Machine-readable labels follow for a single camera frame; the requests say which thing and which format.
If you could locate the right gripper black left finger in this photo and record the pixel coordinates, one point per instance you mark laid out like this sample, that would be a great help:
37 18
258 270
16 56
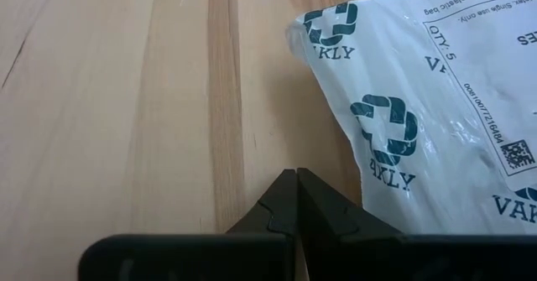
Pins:
210 258

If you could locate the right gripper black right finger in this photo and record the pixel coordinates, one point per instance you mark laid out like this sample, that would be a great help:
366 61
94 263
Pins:
398 258

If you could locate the white printed plastic bag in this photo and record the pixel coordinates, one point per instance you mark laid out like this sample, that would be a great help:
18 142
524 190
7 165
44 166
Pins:
419 84

